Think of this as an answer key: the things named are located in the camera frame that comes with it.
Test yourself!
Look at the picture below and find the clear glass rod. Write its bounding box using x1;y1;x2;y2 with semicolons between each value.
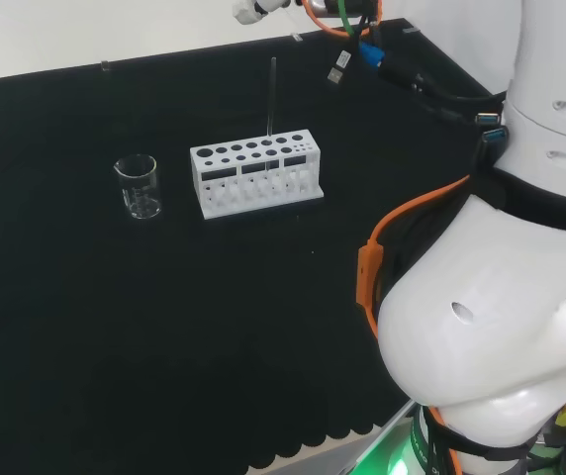
264;56;279;138

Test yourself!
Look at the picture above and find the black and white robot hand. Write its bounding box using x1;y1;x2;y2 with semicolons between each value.
232;0;294;25

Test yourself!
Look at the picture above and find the black cable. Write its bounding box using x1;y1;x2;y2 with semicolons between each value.
376;53;507;115

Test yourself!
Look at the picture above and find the green cable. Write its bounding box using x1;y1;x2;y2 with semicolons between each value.
336;0;356;39

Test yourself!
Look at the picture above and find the grey usb plug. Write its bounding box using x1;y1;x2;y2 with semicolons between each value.
326;48;354;86

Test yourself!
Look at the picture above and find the black cloth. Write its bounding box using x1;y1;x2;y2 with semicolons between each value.
0;18;507;475

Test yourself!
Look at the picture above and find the clear glass beaker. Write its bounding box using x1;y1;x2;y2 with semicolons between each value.
113;153;161;221

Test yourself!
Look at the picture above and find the orange cable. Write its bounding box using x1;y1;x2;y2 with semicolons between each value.
298;0;472;475

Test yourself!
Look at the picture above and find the white test tube rack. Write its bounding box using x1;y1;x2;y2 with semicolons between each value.
189;129;325;222

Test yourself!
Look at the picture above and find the blue cable plug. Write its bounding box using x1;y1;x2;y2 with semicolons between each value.
359;42;386;70

